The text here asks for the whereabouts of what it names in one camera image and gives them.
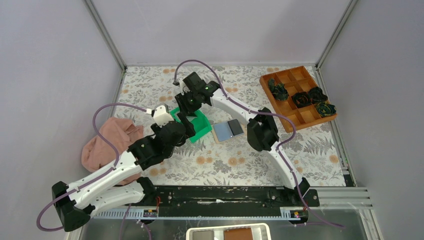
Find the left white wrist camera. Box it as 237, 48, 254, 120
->
152, 103, 174, 127

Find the dark floral rolled sock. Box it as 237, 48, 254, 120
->
315, 102, 337, 118
291, 91, 312, 109
308, 86, 328, 104
267, 78, 289, 101

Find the pink cloth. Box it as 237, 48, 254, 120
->
81, 117, 144, 173

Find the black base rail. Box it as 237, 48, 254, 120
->
135, 185, 320, 218

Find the black credit card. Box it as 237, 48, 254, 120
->
227, 119, 244, 137

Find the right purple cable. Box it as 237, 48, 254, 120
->
173, 59, 345, 230

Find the white device with screen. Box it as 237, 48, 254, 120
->
185, 223, 272, 240

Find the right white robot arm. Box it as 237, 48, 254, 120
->
173, 72, 310, 206

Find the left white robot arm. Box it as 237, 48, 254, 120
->
51, 112, 196, 232

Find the beige blue card holder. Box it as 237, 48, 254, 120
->
212, 120, 247, 144

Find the stack of cards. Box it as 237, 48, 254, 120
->
185, 114, 197, 122

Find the green plastic bin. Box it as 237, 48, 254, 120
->
170, 107, 212, 147

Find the orange compartment tray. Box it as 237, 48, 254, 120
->
259, 66, 338, 133

